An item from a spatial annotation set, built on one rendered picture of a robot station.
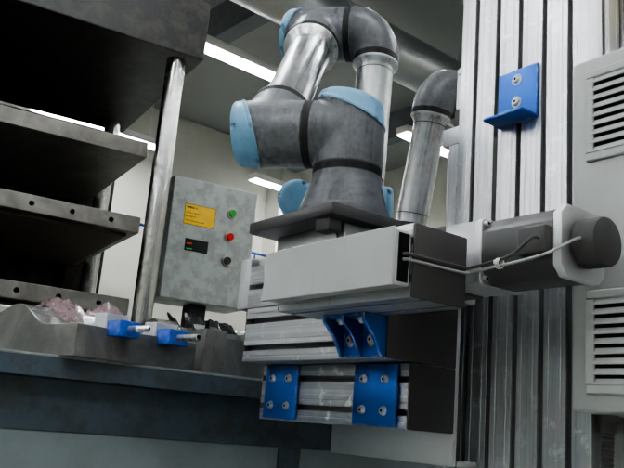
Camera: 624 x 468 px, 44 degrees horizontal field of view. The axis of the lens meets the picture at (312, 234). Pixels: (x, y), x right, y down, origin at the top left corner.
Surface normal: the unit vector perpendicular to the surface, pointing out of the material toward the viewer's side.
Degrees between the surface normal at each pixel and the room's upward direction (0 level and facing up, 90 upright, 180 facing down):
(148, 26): 90
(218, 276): 90
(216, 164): 90
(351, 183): 72
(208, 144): 90
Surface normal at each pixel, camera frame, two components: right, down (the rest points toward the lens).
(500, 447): -0.79, -0.21
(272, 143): -0.22, 0.37
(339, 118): -0.21, -0.25
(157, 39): 0.51, -0.16
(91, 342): 0.74, -0.10
